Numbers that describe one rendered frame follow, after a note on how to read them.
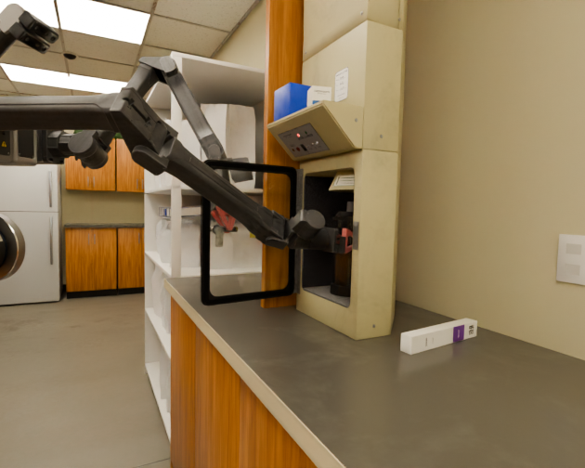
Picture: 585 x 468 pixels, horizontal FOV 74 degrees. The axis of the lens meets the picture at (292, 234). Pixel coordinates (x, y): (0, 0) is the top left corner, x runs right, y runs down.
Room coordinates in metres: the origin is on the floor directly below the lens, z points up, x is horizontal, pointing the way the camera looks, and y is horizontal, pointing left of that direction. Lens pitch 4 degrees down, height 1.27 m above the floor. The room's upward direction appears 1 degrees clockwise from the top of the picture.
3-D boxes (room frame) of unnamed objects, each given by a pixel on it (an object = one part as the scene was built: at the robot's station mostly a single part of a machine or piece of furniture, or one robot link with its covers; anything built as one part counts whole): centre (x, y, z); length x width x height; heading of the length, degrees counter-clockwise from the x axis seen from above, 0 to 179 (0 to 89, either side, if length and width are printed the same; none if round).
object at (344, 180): (1.11, -0.19, 1.34); 0.18 x 0.18 x 0.05
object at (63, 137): (1.27, 0.75, 1.45); 0.09 x 0.08 x 0.12; 177
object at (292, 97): (1.13, 0.00, 1.56); 0.10 x 0.10 x 0.09; 27
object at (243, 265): (1.13, 0.12, 1.19); 0.30 x 0.01 x 0.40; 124
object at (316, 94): (1.02, -0.06, 1.54); 0.05 x 0.05 x 0.06; 12
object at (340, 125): (1.06, -0.04, 1.46); 0.32 x 0.11 x 0.10; 27
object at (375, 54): (1.14, -0.20, 1.33); 0.32 x 0.25 x 0.77; 27
